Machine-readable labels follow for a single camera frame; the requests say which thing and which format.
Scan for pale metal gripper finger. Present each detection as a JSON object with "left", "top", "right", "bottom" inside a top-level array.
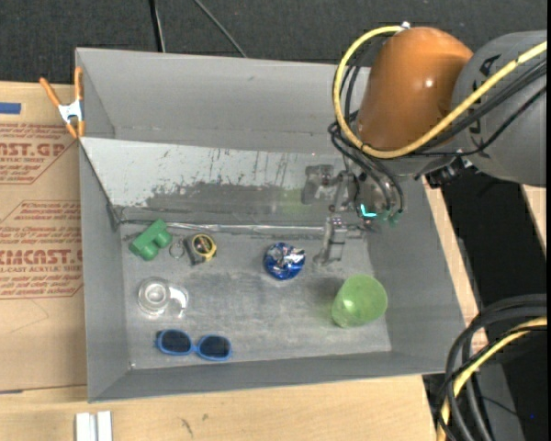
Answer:
[
  {"left": 332, "top": 216, "right": 350, "bottom": 262},
  {"left": 312, "top": 217, "right": 335, "bottom": 266}
]

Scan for blue crumpled foil wrapper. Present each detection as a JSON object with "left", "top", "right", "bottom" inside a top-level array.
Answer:
[{"left": 262, "top": 242, "right": 307, "bottom": 281}]

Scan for green plastic cup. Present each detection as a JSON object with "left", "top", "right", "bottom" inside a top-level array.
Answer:
[{"left": 331, "top": 273, "right": 389, "bottom": 330}]

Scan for grey metal bin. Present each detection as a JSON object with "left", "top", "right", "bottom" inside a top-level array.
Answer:
[{"left": 74, "top": 47, "right": 470, "bottom": 403}]

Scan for yellow and black tape measure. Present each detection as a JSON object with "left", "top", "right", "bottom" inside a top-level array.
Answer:
[{"left": 168, "top": 232, "right": 219, "bottom": 266}]

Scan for blue sunglasses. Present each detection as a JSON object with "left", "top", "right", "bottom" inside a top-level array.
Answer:
[{"left": 154, "top": 328, "right": 234, "bottom": 363}]

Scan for clear glass container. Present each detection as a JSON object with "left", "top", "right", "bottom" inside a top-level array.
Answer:
[{"left": 136, "top": 276, "right": 190, "bottom": 319}]

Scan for green plastic toy block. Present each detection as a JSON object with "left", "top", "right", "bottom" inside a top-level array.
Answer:
[{"left": 128, "top": 218, "right": 174, "bottom": 262}]

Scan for brown cardboard board red print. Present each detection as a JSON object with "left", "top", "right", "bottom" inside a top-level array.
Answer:
[{"left": 0, "top": 79, "right": 90, "bottom": 395}]

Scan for black cylinder on white bracket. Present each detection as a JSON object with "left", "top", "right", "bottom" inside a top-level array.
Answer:
[{"left": 425, "top": 156, "right": 476, "bottom": 188}]

